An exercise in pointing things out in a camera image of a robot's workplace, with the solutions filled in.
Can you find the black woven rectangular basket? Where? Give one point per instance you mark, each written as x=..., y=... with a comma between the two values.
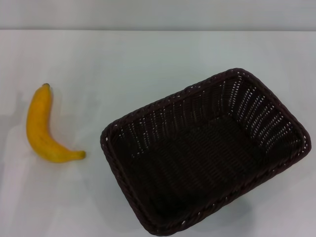
x=197, y=160

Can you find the yellow banana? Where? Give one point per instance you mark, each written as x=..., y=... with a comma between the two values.
x=37, y=123

